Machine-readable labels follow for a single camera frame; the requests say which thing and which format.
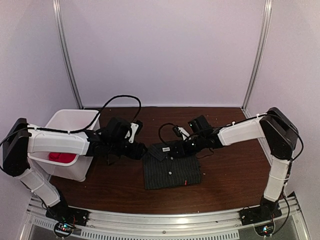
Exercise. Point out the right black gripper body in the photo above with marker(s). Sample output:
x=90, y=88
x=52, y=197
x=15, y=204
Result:
x=189, y=150

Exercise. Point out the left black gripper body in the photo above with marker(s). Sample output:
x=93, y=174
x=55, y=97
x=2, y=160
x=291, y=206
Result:
x=117, y=148

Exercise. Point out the dark pinstriped shirt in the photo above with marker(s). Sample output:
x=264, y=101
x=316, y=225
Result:
x=160, y=170

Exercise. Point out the red garment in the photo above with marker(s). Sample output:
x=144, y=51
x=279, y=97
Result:
x=64, y=158

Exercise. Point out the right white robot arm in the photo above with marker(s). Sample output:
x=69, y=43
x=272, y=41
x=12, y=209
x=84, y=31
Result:
x=272, y=127

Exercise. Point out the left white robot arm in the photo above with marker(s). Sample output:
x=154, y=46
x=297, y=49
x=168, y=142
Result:
x=117, y=138

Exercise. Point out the white plastic laundry bin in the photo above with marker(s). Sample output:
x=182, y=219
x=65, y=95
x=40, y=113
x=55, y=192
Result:
x=72, y=168

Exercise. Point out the left round circuit board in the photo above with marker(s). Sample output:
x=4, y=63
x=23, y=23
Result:
x=63, y=230

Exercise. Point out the round circuit board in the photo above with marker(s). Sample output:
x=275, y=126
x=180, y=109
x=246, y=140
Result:
x=63, y=230
x=264, y=230

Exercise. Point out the right round circuit board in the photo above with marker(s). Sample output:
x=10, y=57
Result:
x=264, y=230

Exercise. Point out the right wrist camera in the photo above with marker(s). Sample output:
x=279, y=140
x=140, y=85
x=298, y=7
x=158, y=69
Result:
x=181, y=132

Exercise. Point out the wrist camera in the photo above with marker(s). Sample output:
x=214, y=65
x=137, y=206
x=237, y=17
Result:
x=181, y=132
x=134, y=129

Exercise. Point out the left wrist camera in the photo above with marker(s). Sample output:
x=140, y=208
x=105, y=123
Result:
x=134, y=129

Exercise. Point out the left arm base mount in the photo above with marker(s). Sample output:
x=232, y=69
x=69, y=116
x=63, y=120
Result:
x=62, y=212

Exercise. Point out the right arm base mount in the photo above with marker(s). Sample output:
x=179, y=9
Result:
x=265, y=211

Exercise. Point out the front aluminium rail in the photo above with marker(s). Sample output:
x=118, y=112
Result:
x=217, y=225

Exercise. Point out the left aluminium frame post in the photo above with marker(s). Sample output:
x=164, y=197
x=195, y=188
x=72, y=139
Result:
x=65, y=52

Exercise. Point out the aluminium frame post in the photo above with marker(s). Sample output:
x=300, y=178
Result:
x=264, y=31
x=65, y=52

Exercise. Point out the right aluminium frame post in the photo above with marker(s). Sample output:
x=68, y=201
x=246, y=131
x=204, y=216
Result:
x=264, y=31

